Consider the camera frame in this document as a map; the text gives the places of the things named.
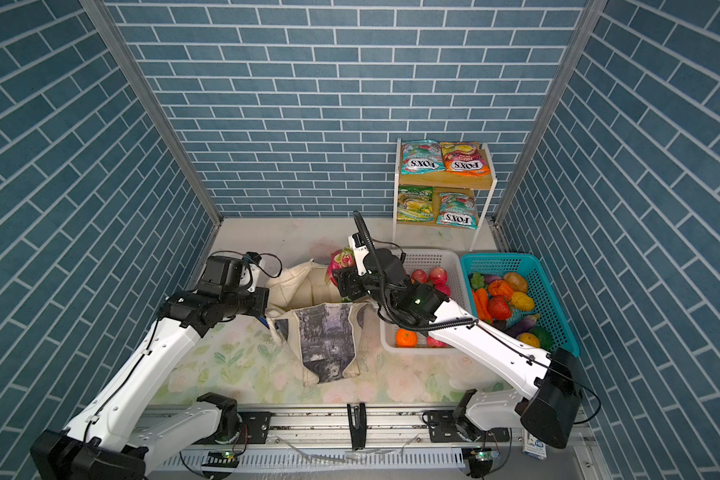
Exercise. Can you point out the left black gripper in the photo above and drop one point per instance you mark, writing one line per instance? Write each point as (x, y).
(262, 296)

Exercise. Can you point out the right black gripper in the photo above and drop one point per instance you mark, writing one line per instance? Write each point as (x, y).
(349, 277)

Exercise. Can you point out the pink dragon fruit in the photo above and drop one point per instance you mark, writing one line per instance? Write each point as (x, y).
(340, 259)

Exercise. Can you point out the cream canvas tote bag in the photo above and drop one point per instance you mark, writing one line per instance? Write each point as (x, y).
(322, 331)

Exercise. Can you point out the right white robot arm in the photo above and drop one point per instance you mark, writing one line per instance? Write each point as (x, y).
(550, 385)

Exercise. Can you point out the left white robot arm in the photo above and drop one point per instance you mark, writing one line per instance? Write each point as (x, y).
(100, 442)

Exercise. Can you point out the green yellow candy bag lower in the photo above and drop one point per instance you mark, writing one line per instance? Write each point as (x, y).
(415, 204)

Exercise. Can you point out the green Fox's candy bag lower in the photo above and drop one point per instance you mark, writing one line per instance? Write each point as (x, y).
(457, 210)

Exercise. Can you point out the green fox's candy bag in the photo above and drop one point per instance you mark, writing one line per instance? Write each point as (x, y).
(421, 157)
(457, 210)

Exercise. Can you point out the green Fox's candy bag top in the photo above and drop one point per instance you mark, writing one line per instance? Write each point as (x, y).
(421, 157)

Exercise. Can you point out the orange Fox's candy bag top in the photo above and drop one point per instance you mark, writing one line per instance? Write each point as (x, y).
(464, 158)

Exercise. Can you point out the red apple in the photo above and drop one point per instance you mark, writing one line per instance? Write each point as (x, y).
(438, 276)
(420, 276)

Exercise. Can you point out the white plastic basket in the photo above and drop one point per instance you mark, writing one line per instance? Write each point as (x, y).
(426, 300)

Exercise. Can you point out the orange tangerine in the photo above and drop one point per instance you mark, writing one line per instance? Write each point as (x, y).
(406, 339)

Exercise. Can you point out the white wooden two-tier shelf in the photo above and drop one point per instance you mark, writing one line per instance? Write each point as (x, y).
(448, 182)

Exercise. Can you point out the red bell pepper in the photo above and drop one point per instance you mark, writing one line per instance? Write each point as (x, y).
(499, 309)

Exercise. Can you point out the teal plastic basket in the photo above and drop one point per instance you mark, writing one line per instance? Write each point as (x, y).
(478, 267)

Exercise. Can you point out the brown potato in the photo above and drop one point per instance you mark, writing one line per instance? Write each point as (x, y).
(516, 281)

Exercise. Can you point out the yellow corn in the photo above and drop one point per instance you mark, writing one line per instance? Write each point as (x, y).
(522, 302)

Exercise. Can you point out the purple eggplant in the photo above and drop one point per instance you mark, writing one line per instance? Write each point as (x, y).
(522, 325)

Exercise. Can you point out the yellow lemon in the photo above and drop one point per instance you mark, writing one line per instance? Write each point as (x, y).
(529, 339)

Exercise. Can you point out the green avocado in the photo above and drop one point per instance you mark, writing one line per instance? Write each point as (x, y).
(541, 336)

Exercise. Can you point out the white blue box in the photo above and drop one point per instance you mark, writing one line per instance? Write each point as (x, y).
(533, 447)

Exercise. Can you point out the black rail clamp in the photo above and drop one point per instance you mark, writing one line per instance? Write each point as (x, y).
(357, 425)

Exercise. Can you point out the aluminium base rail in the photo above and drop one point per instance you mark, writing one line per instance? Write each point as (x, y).
(332, 438)

